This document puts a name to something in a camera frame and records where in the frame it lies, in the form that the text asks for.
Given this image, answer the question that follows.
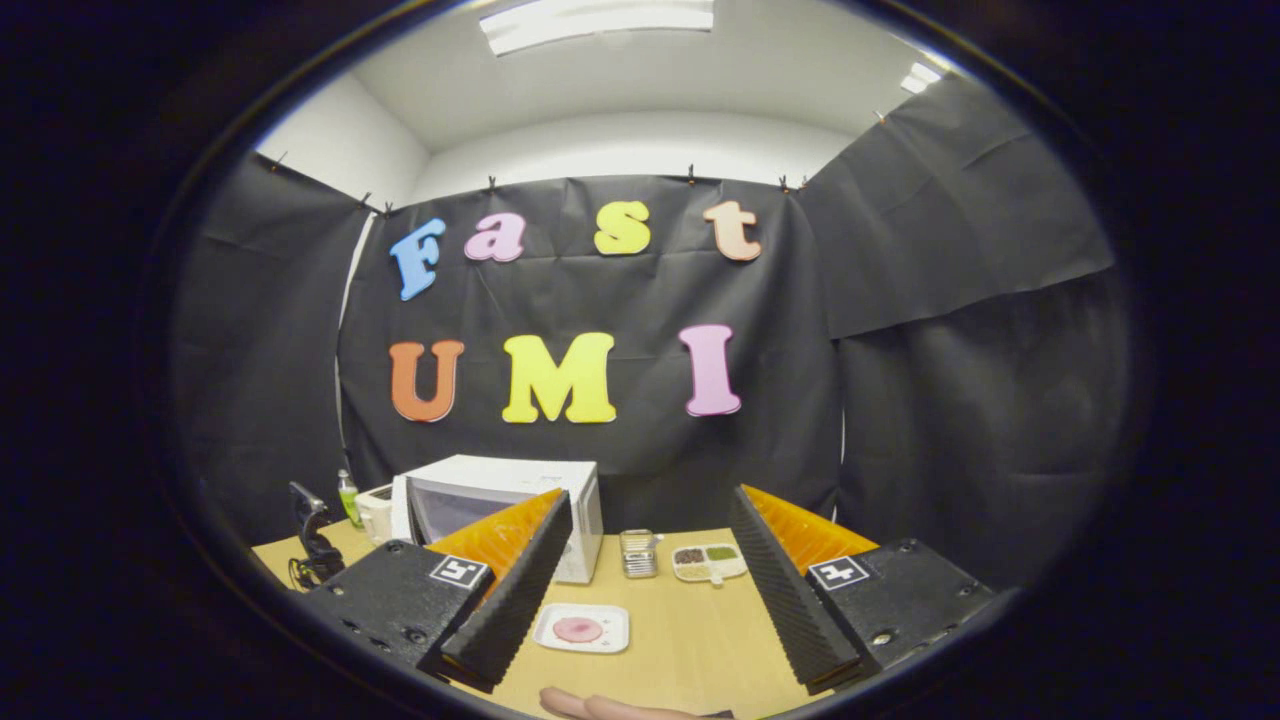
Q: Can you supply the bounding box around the black cable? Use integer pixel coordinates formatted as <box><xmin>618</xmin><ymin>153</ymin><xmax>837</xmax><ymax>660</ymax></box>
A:
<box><xmin>288</xmin><ymin>555</ymin><xmax>346</xmax><ymax>593</ymax></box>

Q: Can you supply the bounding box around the long ceiling light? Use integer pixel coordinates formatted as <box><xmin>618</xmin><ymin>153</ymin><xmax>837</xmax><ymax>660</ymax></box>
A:
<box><xmin>480</xmin><ymin>0</ymin><xmax>716</xmax><ymax>56</ymax></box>

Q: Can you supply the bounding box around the white divided bean dish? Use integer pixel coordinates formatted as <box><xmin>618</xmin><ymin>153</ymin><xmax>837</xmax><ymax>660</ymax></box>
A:
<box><xmin>671</xmin><ymin>543</ymin><xmax>749</xmax><ymax>586</ymax></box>

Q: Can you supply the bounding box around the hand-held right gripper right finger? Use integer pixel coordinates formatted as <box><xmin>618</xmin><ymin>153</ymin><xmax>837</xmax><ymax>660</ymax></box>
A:
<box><xmin>728</xmin><ymin>484</ymin><xmax>996</xmax><ymax>696</ymax></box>

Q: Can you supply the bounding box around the white square plate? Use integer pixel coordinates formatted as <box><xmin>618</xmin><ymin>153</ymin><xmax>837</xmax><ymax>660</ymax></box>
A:
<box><xmin>532</xmin><ymin>603</ymin><xmax>631</xmax><ymax>655</ymax></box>

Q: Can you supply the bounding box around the white toaster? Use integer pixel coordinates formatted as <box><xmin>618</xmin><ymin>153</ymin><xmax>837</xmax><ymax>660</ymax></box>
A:
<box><xmin>355</xmin><ymin>484</ymin><xmax>396</xmax><ymax>546</ymax></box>

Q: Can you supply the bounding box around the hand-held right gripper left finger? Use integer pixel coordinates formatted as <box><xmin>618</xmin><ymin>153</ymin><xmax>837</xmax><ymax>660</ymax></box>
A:
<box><xmin>300</xmin><ymin>489</ymin><xmax>574</xmax><ymax>693</ymax></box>

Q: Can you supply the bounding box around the metal wire rack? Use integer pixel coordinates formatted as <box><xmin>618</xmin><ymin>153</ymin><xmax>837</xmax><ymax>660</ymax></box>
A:
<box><xmin>619</xmin><ymin>529</ymin><xmax>659</xmax><ymax>579</ymax></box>

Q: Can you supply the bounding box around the white microwave oven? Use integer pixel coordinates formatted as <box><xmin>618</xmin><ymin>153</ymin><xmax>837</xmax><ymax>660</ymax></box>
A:
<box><xmin>390</xmin><ymin>455</ymin><xmax>605</xmax><ymax>586</ymax></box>

